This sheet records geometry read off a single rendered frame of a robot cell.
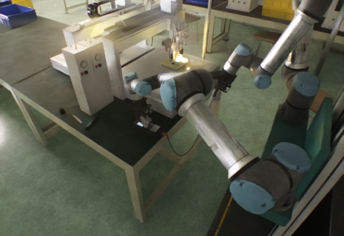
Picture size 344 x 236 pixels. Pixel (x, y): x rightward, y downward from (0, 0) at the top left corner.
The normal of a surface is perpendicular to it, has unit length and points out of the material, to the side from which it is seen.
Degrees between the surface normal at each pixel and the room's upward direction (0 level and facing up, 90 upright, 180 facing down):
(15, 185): 0
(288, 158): 8
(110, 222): 0
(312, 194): 90
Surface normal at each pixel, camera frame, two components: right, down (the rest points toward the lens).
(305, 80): -0.01, -0.69
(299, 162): 0.11, -0.82
